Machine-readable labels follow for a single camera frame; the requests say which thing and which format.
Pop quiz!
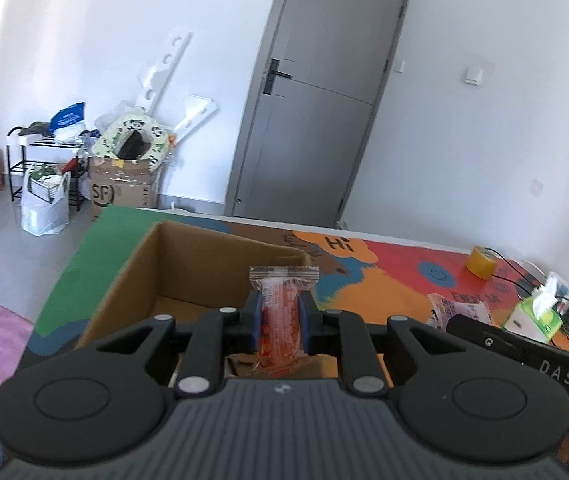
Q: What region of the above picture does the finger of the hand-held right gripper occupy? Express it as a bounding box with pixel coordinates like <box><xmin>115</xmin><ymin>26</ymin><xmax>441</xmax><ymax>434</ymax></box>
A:
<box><xmin>445</xmin><ymin>314</ymin><xmax>525</xmax><ymax>368</ymax></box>

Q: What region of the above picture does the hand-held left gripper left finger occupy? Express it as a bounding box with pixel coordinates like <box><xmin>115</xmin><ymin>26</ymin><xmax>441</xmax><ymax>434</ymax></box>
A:
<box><xmin>95</xmin><ymin>292</ymin><xmax>264</xmax><ymax>396</ymax></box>

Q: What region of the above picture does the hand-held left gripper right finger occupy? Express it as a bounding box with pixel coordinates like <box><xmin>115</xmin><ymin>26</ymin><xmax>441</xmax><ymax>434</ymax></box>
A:
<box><xmin>299</xmin><ymin>294</ymin><xmax>468</xmax><ymax>396</ymax></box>

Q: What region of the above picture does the clear orange snack packet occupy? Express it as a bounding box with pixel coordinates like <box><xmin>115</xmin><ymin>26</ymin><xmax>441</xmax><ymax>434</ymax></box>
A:
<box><xmin>248</xmin><ymin>265</ymin><xmax>320</xmax><ymax>378</ymax></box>

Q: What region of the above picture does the purple white cracker packet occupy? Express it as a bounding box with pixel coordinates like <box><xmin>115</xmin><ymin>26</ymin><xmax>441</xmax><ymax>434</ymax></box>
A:
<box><xmin>425</xmin><ymin>292</ymin><xmax>493</xmax><ymax>331</ymax></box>

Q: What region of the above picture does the green white tissue box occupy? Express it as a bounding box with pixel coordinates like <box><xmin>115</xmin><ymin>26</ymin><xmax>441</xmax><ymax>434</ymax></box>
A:
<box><xmin>502</xmin><ymin>272</ymin><xmax>565</xmax><ymax>343</ymax></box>

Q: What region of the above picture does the yellow tape roll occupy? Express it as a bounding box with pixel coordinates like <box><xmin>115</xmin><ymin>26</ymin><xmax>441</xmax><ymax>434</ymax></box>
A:
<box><xmin>467</xmin><ymin>245</ymin><xmax>498</xmax><ymax>278</ymax></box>

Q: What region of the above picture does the taped brown shipping box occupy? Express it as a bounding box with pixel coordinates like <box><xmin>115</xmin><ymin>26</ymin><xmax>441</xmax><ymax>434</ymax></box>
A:
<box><xmin>87</xmin><ymin>155</ymin><xmax>160</xmax><ymax>223</ymax></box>

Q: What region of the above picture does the grey door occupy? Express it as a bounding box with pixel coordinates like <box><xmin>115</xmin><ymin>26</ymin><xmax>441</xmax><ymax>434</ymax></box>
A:
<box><xmin>224</xmin><ymin>0</ymin><xmax>413</xmax><ymax>228</ymax></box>

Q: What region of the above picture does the short white holed board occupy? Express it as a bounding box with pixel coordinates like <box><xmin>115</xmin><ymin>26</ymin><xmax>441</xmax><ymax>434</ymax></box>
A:
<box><xmin>167</xmin><ymin>95</ymin><xmax>218</xmax><ymax>141</ymax></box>

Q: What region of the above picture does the panda print toilet seat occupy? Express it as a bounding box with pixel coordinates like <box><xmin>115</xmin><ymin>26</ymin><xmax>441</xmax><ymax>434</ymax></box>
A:
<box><xmin>89</xmin><ymin>112</ymin><xmax>170</xmax><ymax>173</ymax></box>

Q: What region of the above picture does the white plastic bag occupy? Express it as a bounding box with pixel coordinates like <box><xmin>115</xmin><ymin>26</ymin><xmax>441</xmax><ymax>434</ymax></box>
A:
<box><xmin>20</xmin><ymin>162</ymin><xmax>71</xmax><ymax>237</ymax></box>

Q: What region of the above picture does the long white holed board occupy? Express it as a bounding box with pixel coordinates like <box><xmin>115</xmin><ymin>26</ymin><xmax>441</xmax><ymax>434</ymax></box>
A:
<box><xmin>137</xmin><ymin>31</ymin><xmax>195</xmax><ymax>116</ymax></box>

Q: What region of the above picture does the blue white bag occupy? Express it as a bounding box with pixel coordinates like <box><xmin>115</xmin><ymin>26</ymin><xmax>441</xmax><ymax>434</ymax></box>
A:
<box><xmin>49</xmin><ymin>102</ymin><xmax>86</xmax><ymax>136</ymax></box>

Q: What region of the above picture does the black shoe rack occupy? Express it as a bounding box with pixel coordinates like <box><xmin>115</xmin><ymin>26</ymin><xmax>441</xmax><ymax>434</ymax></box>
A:
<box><xmin>7</xmin><ymin>127</ymin><xmax>90</xmax><ymax>211</ymax></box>

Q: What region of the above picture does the black cable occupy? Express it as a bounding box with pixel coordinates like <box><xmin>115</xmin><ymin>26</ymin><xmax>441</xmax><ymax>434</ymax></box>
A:
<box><xmin>492</xmin><ymin>252</ymin><xmax>569</xmax><ymax>358</ymax></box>

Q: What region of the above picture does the black door handle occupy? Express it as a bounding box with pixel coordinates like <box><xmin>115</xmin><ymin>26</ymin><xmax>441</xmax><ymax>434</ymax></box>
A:
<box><xmin>262</xmin><ymin>59</ymin><xmax>293</xmax><ymax>96</ymax></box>

